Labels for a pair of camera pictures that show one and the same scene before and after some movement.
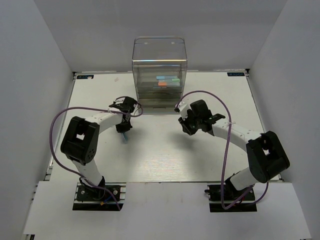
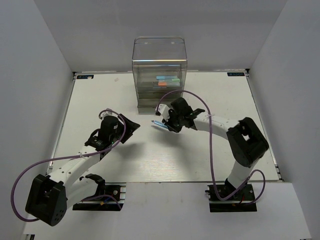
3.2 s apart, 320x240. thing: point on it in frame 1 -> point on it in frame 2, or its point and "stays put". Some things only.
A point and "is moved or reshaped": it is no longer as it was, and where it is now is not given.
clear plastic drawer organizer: x=159 y=64 stays put
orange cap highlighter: x=163 y=84 stays put
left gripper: x=120 y=129 -> x=132 y=126
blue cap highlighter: x=165 y=77 stays put
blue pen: x=125 y=137 is moved or reshaped
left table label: x=90 y=77 stays put
